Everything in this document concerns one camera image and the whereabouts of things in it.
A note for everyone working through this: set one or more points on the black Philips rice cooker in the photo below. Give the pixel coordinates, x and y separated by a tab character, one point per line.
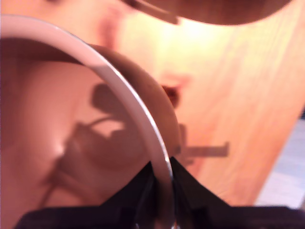
214	12

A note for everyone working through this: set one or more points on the metallic pot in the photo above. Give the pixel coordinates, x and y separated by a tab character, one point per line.
47	95

